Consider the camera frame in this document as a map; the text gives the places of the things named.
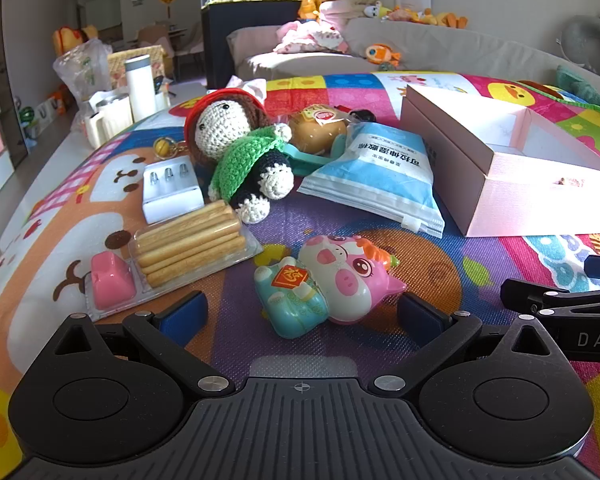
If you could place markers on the white thermos bottle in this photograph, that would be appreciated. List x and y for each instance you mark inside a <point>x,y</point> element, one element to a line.
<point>140,90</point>

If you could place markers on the crochet doll green coat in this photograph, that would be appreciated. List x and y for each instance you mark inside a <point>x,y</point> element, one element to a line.
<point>240,160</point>

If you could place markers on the pink white bow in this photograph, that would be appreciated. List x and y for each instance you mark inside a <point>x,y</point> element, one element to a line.
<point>247,87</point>

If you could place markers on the orange fish plush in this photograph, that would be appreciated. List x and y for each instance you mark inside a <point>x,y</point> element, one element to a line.
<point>380,53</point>

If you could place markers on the row of yellow duck plushes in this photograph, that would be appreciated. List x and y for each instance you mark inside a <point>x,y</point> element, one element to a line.
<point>430,16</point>

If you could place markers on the pink clothes pile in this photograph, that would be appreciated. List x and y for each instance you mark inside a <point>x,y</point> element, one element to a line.
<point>305,40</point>

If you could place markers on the blue white zip bag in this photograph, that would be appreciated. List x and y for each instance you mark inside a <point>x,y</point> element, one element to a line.
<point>375,170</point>

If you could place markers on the beige sofa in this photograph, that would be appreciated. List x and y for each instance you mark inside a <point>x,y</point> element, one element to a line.
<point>455,45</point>

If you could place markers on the orange duck plush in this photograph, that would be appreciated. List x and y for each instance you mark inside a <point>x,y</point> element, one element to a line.
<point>309,7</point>

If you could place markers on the pink pig toy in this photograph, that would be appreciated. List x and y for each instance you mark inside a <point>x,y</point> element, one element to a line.
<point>350,280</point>

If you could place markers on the white jug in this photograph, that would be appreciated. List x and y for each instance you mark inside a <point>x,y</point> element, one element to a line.
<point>107,120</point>

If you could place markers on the biscuit stick pack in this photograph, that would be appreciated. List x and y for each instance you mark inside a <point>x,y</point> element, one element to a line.
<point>190,245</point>

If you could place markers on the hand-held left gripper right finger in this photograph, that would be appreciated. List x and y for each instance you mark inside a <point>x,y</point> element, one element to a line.
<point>422,317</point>

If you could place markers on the packaged bread bun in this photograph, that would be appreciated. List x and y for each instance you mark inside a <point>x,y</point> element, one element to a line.
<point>312,132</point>

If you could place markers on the wicker basket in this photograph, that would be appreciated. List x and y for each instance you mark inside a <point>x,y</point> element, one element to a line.
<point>135,62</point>

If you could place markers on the green cushion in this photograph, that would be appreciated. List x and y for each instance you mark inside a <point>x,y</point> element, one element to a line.
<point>585,92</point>

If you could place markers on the black fish tank cabinet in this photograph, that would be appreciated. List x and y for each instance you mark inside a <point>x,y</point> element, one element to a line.
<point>220,40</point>

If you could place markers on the grey neck pillow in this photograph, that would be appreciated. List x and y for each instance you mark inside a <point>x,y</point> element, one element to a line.
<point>582,40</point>

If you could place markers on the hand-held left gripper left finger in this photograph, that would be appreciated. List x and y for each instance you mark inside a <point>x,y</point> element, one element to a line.
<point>182,312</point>

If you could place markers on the colourful cartoon play mat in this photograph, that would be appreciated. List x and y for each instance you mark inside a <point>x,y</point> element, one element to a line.
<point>460,270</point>

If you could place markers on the small black object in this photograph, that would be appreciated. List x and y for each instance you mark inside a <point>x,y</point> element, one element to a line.
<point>365,115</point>

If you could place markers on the white battery charger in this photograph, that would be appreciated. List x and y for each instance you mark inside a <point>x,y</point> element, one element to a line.
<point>172,200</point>

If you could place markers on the beige dining chair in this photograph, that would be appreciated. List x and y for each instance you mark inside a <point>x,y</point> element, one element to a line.
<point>190,40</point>

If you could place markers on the white duck plush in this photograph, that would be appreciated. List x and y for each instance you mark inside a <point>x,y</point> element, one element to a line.
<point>375,10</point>

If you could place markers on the pink cardboard box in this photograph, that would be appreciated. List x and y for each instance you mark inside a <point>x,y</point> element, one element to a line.
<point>530,200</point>

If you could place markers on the clear plastic bag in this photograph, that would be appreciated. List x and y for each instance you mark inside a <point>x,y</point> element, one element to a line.
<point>82,70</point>

